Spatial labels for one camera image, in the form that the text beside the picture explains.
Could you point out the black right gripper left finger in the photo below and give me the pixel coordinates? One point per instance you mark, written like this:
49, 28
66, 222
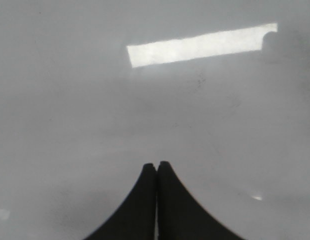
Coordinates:
135, 218

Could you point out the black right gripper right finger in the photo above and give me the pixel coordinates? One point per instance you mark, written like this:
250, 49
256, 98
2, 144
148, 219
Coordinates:
180, 216

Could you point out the white whiteboard with aluminium frame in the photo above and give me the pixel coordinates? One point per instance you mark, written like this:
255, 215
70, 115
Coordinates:
91, 90

